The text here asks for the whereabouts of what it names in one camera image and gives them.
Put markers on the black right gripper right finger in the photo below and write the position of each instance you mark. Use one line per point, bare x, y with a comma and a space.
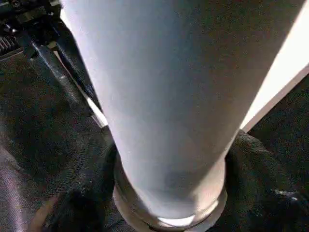
265, 193

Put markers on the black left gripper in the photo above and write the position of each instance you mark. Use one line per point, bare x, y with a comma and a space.
24, 21

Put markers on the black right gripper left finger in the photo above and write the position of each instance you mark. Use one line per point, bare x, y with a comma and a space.
91, 200

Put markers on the white plastic table leg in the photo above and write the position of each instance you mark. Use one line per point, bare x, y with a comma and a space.
169, 96

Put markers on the white plastic table top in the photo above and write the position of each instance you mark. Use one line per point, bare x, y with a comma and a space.
285, 67

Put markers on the black work mat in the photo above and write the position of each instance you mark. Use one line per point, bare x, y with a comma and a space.
36, 133

